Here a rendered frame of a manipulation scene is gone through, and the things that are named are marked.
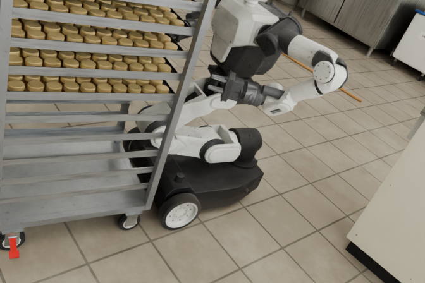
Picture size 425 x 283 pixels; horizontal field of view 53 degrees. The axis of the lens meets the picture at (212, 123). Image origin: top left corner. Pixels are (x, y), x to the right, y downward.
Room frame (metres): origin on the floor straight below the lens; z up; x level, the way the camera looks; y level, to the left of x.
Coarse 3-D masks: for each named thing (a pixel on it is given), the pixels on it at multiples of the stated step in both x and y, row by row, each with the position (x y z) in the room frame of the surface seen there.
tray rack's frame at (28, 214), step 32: (0, 0) 1.01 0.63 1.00; (0, 32) 1.01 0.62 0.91; (0, 64) 1.01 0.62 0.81; (0, 96) 1.01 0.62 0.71; (0, 128) 1.02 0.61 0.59; (0, 160) 1.02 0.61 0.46; (96, 160) 1.56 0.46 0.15; (128, 160) 1.64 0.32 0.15; (0, 192) 1.03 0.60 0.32; (32, 192) 1.23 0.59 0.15; (128, 192) 1.43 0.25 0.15; (0, 224) 1.03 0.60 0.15; (32, 224) 1.10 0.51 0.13; (128, 224) 1.35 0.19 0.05
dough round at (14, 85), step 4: (12, 80) 1.12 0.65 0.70; (16, 80) 1.13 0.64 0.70; (8, 84) 1.10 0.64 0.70; (12, 84) 1.10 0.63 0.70; (16, 84) 1.11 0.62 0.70; (20, 84) 1.12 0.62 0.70; (24, 84) 1.13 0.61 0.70; (8, 88) 1.09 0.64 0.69; (12, 88) 1.09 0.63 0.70; (16, 88) 1.09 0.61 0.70; (20, 88) 1.10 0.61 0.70; (24, 88) 1.12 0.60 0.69
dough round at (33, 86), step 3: (30, 81) 1.15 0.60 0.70; (33, 81) 1.16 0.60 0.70; (36, 81) 1.16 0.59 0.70; (39, 81) 1.17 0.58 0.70; (30, 84) 1.14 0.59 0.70; (33, 84) 1.14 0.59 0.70; (36, 84) 1.15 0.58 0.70; (39, 84) 1.16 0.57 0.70; (42, 84) 1.16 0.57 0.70; (27, 87) 1.13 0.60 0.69; (30, 87) 1.13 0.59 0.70; (33, 87) 1.13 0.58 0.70; (36, 87) 1.13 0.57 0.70; (39, 87) 1.14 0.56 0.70; (42, 87) 1.15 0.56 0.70; (30, 90) 1.13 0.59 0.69; (33, 90) 1.13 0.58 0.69; (36, 90) 1.13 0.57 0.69; (39, 90) 1.14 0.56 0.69; (42, 90) 1.15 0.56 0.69
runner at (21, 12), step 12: (24, 12) 1.07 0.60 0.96; (36, 12) 1.09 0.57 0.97; (48, 12) 1.11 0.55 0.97; (60, 12) 1.13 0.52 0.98; (84, 24) 1.17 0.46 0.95; (96, 24) 1.20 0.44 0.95; (108, 24) 1.22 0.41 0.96; (120, 24) 1.24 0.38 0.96; (132, 24) 1.27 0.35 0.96; (144, 24) 1.29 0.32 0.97; (156, 24) 1.32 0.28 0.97
